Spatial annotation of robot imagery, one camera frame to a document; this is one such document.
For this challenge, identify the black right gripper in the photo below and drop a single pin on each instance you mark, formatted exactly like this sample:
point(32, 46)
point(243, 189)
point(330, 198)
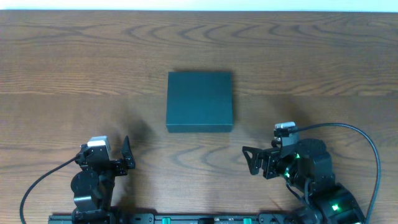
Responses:
point(269, 162)

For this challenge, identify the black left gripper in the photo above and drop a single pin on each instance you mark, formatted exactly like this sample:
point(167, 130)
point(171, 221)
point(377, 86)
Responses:
point(109, 165)

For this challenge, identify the dark green box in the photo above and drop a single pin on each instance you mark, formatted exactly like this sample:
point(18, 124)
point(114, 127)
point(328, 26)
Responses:
point(199, 102)

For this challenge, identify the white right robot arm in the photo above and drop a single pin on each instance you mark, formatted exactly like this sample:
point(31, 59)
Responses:
point(307, 165)

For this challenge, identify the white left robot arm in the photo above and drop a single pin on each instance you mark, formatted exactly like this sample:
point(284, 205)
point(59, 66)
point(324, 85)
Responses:
point(93, 190)

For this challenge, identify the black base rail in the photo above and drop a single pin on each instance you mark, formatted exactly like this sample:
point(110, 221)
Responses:
point(149, 218)

